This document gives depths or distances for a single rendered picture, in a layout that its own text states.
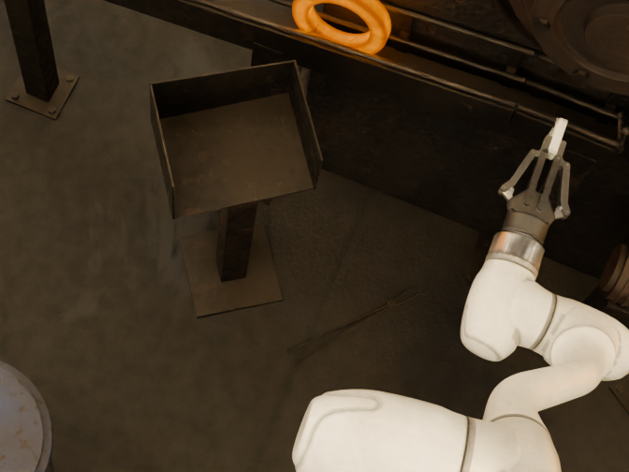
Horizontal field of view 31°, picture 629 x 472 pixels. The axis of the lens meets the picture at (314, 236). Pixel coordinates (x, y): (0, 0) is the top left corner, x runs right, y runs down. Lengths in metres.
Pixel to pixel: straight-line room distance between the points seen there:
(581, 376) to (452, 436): 0.44
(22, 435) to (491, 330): 0.84
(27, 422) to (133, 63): 1.10
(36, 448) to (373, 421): 0.89
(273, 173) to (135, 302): 0.66
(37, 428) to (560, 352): 0.92
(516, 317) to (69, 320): 1.12
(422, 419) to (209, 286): 1.32
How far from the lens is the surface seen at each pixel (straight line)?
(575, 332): 1.89
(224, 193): 2.07
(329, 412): 1.37
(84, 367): 2.59
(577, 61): 1.82
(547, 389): 1.68
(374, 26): 2.08
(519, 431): 1.45
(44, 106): 2.84
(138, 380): 2.57
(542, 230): 1.97
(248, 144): 2.11
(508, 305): 1.89
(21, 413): 2.13
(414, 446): 1.36
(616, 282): 2.26
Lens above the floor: 2.48
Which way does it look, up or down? 66 degrees down
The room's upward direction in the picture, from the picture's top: 16 degrees clockwise
